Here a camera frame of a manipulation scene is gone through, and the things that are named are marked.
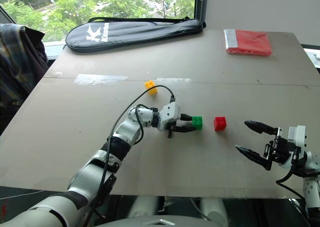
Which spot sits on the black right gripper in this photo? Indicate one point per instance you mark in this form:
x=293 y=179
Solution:
x=281 y=149

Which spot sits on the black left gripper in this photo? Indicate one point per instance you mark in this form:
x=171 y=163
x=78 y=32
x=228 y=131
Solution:
x=170 y=133

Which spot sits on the green toy brick cube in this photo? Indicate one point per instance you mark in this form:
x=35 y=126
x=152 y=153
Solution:
x=197 y=122

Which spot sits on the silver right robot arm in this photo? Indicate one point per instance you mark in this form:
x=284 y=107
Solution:
x=311 y=184

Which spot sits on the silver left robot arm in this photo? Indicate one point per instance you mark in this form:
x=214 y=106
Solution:
x=126 y=133

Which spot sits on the red toy brick cube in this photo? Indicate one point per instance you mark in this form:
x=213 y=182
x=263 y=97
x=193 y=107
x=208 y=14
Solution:
x=220 y=123

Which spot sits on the narrow clear tape strip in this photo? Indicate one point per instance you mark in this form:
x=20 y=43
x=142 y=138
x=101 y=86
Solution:
x=175 y=80

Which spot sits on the yellow toy brick cube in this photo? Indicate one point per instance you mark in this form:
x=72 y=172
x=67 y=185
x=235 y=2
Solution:
x=151 y=87

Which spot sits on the white rounded robot leg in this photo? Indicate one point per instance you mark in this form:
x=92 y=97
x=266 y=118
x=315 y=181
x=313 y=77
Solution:
x=215 y=212
x=145 y=207

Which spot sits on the wide clear tape strip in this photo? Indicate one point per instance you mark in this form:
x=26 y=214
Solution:
x=100 y=79

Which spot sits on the red packet in plastic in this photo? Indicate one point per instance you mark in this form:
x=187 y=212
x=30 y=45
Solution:
x=250 y=42

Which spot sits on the white flat object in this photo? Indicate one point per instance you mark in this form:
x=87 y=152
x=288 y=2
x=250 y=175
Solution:
x=316 y=58

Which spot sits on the silver robot torso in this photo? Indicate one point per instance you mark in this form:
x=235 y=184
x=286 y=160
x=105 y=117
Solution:
x=160 y=222

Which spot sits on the black racket bag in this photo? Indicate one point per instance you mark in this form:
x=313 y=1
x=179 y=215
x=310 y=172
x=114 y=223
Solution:
x=130 y=34

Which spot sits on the dark plaid jacket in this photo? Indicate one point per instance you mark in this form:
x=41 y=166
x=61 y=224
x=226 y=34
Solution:
x=17 y=72

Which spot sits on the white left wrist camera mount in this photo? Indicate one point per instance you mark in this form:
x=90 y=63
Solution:
x=170 y=113

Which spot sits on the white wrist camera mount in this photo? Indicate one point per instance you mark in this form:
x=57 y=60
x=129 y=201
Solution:
x=170 y=113
x=297 y=139

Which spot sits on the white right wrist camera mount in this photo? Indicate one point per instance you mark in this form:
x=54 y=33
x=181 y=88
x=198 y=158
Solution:
x=297 y=139

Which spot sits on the black window frame post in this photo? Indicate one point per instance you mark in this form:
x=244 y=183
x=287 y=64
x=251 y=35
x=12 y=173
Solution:
x=200 y=12

